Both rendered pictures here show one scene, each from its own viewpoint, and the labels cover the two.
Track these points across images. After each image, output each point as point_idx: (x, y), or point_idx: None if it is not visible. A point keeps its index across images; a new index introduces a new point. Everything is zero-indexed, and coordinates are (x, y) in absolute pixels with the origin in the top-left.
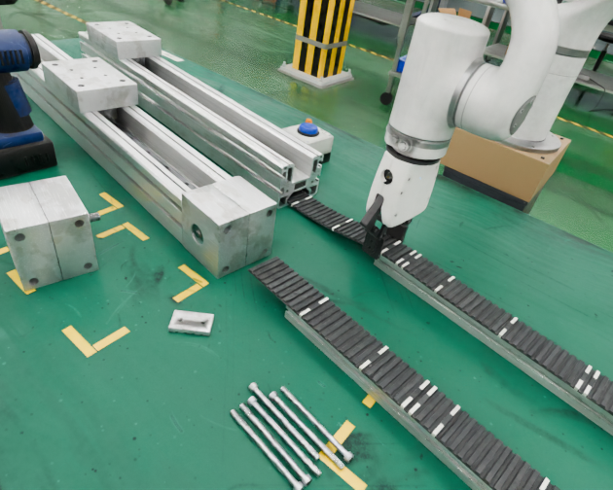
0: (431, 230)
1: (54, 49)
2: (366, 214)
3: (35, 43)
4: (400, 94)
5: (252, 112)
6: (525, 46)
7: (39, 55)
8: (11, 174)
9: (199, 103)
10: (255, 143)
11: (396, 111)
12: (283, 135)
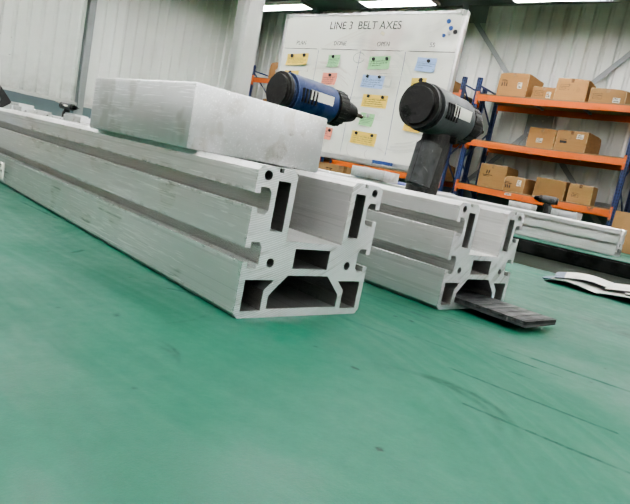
0: None
1: (359, 180)
2: (6, 94)
3: (270, 79)
4: (1, 3)
5: None
6: None
7: (266, 91)
8: None
9: (68, 121)
10: (32, 113)
11: (0, 14)
12: None
